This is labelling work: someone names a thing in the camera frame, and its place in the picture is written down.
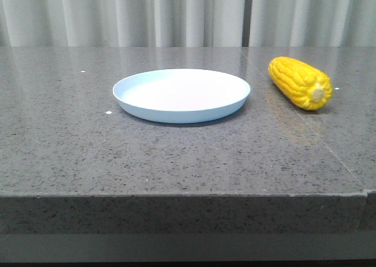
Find light blue round plate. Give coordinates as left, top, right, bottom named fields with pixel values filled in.
left=113, top=69, right=251, bottom=124

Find yellow corn cob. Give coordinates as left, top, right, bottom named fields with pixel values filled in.
left=268, top=56, right=333, bottom=111

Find white pleated curtain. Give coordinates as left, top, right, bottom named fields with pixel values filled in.
left=1, top=0, right=375, bottom=47

